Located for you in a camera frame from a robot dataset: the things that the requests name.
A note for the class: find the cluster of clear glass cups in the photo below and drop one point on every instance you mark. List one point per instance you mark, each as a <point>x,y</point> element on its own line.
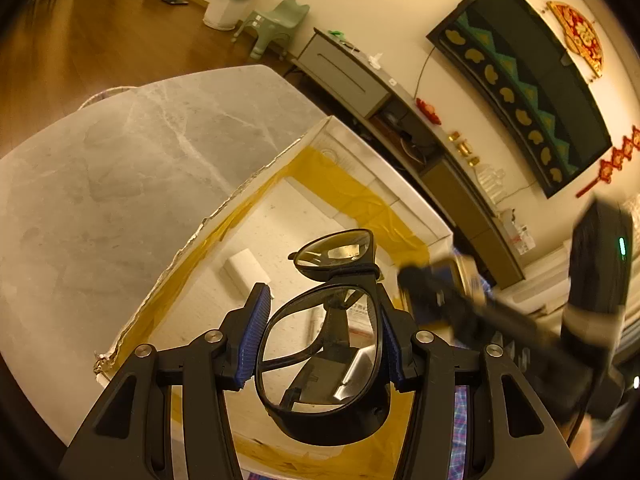
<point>492,182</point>

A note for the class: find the red knot wall ornament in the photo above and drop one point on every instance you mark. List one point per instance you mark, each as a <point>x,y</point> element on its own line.
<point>607,167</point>

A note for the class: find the black-framed glasses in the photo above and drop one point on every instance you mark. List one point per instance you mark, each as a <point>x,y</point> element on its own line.
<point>330,430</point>

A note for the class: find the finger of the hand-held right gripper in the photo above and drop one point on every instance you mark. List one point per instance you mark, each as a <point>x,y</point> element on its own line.
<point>435,300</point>

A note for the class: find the red fan wall ornament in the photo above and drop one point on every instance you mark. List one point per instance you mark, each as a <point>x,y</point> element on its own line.
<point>580,35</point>

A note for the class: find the white printed packet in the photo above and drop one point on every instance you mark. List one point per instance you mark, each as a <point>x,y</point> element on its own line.
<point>517,232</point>

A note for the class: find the white charger plug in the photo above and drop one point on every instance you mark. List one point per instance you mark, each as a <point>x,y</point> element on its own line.
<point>245,270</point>

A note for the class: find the small gold candle holder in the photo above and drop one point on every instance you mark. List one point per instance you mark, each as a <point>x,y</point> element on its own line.
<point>454,136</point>
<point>473,161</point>

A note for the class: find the red fruit plate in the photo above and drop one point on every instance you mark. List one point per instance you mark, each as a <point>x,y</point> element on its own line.
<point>429,111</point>

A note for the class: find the television with patterned cover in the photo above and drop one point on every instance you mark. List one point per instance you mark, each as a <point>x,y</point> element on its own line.
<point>525,60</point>

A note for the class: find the gold incense burner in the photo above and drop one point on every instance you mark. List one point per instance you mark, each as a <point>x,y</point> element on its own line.
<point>465,149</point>

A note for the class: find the grey television cabinet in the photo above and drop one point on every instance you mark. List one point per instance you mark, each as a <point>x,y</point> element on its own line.
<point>345,67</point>

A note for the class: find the green plastic chair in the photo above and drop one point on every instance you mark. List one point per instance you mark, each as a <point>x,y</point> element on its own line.
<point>285,15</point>

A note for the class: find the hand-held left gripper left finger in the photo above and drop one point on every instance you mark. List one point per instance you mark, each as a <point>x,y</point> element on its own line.
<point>252,340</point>

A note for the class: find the small green toy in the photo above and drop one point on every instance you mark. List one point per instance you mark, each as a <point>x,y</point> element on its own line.
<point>337,34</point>

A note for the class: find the white cardboard box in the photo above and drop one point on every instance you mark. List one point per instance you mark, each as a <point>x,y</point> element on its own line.
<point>280,220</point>

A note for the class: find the dark round pan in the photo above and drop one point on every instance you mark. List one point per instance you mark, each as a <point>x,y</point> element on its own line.
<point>412,146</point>

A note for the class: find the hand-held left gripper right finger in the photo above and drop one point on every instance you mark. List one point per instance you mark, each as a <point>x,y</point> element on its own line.
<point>395,355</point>

